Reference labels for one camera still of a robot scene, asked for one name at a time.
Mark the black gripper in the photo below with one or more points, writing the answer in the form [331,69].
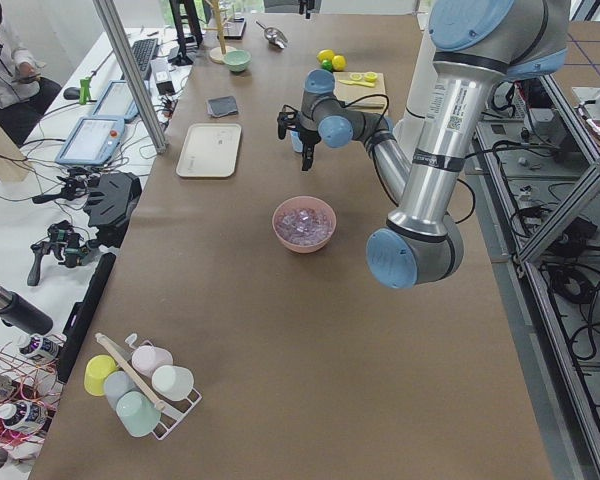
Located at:
[308,9]
[307,138]

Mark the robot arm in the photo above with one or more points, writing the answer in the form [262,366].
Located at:
[478,44]

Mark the light blue plastic cup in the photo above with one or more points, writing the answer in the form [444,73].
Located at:
[297,144]

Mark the steel ice scoop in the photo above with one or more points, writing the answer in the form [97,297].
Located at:
[274,36]

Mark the pink bowl of ice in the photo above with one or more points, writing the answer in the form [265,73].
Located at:
[304,224]

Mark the pink cup in rack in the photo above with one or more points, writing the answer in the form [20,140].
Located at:
[146,359]

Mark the white cup in rack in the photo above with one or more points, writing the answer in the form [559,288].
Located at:
[173,382]

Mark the grey cup in rack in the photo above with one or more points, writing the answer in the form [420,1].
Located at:
[116,385]

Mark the yellow cup in rack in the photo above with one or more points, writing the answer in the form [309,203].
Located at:
[97,370]

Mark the mint cup in rack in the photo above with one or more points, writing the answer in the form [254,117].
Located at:
[137,413]

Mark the whole lemon outer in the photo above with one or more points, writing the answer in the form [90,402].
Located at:
[325,54]

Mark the green lime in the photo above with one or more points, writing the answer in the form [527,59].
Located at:
[326,65]

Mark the whole lemon near board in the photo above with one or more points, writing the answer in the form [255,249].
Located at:
[339,63]

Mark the bamboo cutting board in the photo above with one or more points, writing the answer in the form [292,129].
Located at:
[356,98]

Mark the mint green bowl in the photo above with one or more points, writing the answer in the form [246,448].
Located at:
[237,61]

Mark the yellow plastic knife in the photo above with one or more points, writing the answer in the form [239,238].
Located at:
[360,83]

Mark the lemon half upper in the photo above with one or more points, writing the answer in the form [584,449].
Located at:
[370,76]

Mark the cream rabbit serving tray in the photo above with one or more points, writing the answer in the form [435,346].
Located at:
[210,150]

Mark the grey folded cloth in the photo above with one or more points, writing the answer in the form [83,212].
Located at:
[222,106]

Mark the wooden glass drying stand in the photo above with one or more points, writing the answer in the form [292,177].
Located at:
[217,54]

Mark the black keyboard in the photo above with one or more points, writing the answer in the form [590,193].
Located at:
[144,51]

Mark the teach pendant far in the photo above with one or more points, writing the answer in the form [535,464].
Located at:
[117,101]

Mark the teach pendant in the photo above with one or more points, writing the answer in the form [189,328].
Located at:
[92,141]
[117,101]

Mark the teach pendant near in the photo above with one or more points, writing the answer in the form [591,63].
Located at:
[92,141]

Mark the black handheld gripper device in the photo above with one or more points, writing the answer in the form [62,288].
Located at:
[65,244]

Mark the person in white hoodie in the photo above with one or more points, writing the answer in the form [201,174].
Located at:
[25,95]

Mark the black thermos bottle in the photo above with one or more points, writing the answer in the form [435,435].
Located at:
[17,312]

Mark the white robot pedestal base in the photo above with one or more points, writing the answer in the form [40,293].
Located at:
[408,129]

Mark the aluminium frame post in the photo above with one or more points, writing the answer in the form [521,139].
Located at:
[117,36]

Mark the white wire cup rack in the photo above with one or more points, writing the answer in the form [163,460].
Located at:
[173,413]

